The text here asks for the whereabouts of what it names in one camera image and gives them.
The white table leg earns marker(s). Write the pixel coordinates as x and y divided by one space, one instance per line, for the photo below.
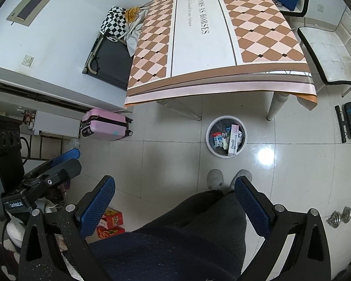
275 105
194 111

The red cardboard box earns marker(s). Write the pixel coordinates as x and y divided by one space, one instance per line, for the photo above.
108 232
114 218

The white round trash bin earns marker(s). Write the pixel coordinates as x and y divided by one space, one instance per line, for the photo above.
213 150

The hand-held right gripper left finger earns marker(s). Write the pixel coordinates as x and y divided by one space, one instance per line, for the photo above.
96 207

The person's dark sweater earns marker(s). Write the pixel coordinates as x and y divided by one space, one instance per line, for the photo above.
163 254

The grey suitcase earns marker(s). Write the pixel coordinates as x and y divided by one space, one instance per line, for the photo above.
111 64

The white blue red packet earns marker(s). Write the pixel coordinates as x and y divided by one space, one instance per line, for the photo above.
218 141

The white wall socket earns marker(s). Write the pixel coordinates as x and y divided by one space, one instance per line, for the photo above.
27 60

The brown checkered tablecloth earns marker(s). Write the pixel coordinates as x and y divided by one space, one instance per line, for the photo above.
199 35

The pink suitcase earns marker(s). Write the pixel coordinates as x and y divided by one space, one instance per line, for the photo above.
105 124

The long white pink box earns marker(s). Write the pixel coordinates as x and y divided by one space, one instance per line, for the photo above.
234 142

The person's left leg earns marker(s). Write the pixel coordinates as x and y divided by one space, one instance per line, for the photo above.
193 210

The white bench black frame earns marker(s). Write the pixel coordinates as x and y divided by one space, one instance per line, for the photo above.
330 58

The light grey cloth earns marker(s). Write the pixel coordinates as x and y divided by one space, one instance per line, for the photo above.
134 33

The black perforated stand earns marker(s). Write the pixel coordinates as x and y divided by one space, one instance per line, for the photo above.
7 137

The person's right grey slipper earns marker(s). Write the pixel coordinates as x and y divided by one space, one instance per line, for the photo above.
245 174

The person's grey slipper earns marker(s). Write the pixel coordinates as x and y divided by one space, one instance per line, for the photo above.
245 174
215 179

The black white checkered cloth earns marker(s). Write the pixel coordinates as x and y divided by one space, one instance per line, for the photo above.
114 23

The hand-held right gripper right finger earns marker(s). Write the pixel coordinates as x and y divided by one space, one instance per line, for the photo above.
251 206

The person's leg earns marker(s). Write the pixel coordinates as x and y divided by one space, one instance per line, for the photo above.
193 210
232 213

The person's right leg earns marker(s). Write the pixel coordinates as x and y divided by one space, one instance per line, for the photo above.
232 213

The metal dumbbell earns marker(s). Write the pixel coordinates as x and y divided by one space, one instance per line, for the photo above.
340 217

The white low cabinet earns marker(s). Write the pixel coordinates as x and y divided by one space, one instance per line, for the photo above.
57 124

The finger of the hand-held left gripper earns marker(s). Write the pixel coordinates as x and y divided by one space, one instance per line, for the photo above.
67 155
64 172

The wall electrical panel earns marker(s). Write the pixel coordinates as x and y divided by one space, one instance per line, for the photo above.
27 7

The person's left grey slipper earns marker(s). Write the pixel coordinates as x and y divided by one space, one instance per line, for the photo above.
215 179

